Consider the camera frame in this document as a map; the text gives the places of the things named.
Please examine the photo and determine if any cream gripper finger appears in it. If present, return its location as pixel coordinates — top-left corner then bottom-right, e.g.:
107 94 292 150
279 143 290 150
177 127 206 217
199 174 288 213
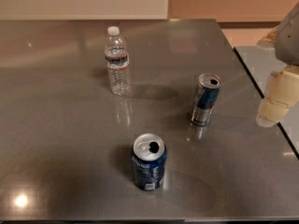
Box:
256 64 299 128

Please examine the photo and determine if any clear plastic water bottle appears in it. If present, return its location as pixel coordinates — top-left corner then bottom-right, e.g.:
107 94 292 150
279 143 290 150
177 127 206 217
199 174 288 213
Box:
104 26 132 97

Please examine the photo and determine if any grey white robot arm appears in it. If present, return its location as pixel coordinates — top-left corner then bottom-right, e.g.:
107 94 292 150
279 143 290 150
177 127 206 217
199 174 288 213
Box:
256 3 299 128

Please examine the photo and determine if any grey side table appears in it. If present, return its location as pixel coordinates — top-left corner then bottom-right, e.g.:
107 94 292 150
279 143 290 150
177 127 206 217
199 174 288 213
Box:
234 46 299 156

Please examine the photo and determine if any slim blue silver energy can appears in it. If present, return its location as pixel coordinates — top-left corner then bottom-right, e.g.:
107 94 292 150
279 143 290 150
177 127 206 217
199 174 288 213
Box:
191 74 221 126

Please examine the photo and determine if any dark blue soda can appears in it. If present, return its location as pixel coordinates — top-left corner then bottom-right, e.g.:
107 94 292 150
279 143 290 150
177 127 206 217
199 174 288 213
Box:
131 133 167 191

